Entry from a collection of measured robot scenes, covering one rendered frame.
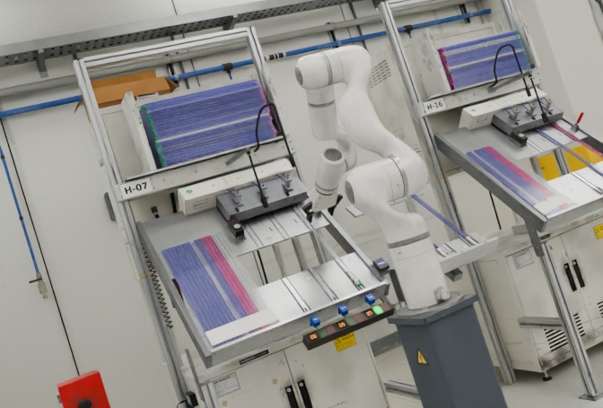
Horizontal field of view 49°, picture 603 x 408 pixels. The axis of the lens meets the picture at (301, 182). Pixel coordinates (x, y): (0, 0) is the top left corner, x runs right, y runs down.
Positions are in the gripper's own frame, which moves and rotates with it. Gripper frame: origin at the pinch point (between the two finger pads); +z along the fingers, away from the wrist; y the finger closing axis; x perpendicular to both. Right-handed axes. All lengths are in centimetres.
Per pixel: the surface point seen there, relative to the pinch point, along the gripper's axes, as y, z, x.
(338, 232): -8.0, 10.1, 3.7
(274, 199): 8.4, 8.5, -20.0
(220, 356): 55, 6, 35
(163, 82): 24, 7, -102
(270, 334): 38, 5, 35
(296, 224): 4.1, 12.5, -7.9
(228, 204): 25.6, 9.4, -25.3
